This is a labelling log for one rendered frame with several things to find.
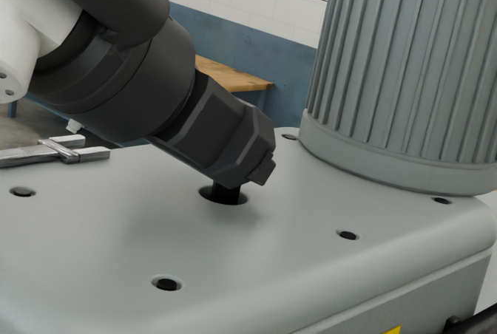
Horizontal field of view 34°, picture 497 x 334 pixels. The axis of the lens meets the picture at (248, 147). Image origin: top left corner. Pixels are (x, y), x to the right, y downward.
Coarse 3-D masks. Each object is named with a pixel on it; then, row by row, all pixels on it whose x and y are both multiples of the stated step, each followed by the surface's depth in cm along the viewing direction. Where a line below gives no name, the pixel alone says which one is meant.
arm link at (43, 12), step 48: (0, 0) 40; (48, 0) 42; (96, 0) 41; (144, 0) 43; (0, 48) 39; (48, 48) 43; (96, 48) 45; (144, 48) 47; (0, 96) 43; (48, 96) 46; (96, 96) 46
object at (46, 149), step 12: (48, 144) 63; (60, 144) 64; (72, 144) 65; (0, 156) 59; (12, 156) 59; (24, 156) 60; (36, 156) 60; (48, 156) 61; (60, 156) 62; (72, 156) 62; (84, 156) 63; (96, 156) 64; (108, 156) 64
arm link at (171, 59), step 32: (160, 32) 48; (160, 64) 48; (192, 64) 50; (128, 96) 47; (160, 96) 48; (192, 96) 52; (224, 96) 52; (96, 128) 49; (128, 128) 49; (160, 128) 52; (192, 128) 51; (224, 128) 53; (256, 128) 53; (192, 160) 53; (224, 160) 53; (256, 160) 54
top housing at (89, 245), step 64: (0, 192) 54; (64, 192) 56; (128, 192) 58; (192, 192) 61; (256, 192) 63; (320, 192) 66; (384, 192) 69; (0, 256) 46; (64, 256) 47; (128, 256) 49; (192, 256) 50; (256, 256) 52; (320, 256) 54; (384, 256) 57; (448, 256) 64; (0, 320) 43; (64, 320) 41; (128, 320) 42; (192, 320) 44; (256, 320) 47; (320, 320) 52; (384, 320) 59
